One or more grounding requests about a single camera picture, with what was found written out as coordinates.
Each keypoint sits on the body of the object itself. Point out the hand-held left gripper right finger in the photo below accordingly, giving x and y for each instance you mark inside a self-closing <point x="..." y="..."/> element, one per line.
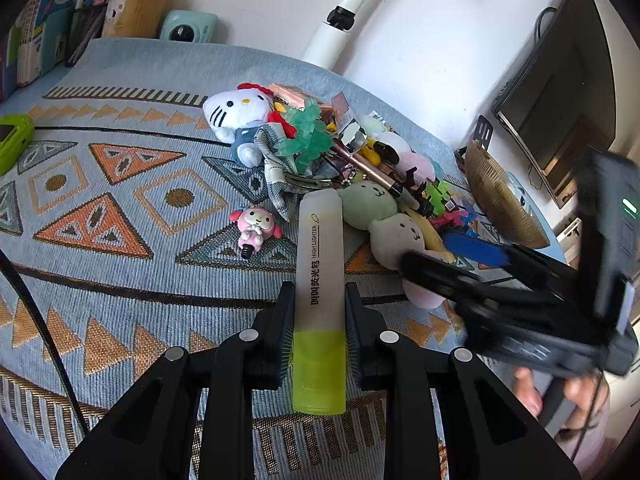
<point x="352" y="332"/>

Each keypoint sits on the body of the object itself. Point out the woven bamboo basket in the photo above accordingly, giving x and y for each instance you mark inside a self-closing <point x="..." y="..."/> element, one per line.
<point x="500" y="195"/>

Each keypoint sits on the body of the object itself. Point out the blue patterned woven mat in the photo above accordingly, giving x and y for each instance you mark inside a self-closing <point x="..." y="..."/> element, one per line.
<point x="150" y="270"/>

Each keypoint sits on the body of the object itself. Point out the rose gold pen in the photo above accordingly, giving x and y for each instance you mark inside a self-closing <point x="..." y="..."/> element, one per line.
<point x="365" y="165"/>

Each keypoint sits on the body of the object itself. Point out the mint green instant camera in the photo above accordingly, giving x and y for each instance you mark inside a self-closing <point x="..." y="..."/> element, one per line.
<point x="187" y="27"/>

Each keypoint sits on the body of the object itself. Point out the black metal bracket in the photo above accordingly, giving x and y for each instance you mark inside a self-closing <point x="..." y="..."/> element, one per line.
<point x="482" y="132"/>

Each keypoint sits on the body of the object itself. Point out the person's right hand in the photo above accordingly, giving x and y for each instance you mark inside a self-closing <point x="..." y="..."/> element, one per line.
<point x="530" y="390"/>

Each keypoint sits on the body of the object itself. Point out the peach pink small box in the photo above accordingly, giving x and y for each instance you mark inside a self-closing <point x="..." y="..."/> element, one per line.
<point x="290" y="95"/>

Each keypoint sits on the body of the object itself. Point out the cardboard pen box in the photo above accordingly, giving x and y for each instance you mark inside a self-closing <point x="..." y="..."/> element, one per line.
<point x="135" y="12"/>

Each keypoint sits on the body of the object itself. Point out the white cat plush toy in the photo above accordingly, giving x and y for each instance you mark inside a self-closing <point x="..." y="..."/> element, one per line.
<point x="235" y="110"/>

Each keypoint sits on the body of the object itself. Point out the black mesh pen holder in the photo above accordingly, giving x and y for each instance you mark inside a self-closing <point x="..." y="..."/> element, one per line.
<point x="82" y="35"/>

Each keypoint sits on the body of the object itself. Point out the green bear plush toy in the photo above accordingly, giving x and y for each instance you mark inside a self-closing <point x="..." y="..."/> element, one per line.
<point x="365" y="202"/>

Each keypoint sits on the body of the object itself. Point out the black monitor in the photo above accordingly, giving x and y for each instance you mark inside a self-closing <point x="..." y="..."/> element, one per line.
<point x="565" y="100"/>

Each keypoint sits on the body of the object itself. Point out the plaid cloth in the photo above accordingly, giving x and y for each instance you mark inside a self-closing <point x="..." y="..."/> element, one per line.
<point x="275" y="180"/>

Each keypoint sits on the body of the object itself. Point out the blue desktop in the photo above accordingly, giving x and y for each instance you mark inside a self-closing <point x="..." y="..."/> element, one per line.
<point x="30" y="97"/>

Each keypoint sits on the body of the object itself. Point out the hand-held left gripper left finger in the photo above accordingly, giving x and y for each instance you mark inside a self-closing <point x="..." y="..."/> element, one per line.
<point x="286" y="332"/>

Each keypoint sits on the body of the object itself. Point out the green toy game console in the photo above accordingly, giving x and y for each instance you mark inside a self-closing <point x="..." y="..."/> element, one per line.
<point x="12" y="140"/>

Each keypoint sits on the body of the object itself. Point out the giant yellow-green highlighter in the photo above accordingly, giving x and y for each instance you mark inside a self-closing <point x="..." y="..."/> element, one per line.
<point x="320" y="260"/>

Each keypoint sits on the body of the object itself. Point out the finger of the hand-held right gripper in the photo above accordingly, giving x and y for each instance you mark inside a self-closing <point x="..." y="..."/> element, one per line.
<point x="475" y="252"/>
<point x="440" y="275"/>

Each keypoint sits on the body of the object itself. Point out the small pink bunny figure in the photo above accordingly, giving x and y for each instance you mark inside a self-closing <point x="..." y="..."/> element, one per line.
<point x="252" y="225"/>

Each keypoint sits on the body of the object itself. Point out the white lamp pole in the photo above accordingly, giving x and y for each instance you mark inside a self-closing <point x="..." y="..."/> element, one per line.
<point x="330" y="35"/>

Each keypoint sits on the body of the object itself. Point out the cream bear plush toy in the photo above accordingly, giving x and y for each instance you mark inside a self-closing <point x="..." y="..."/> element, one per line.
<point x="400" y="237"/>

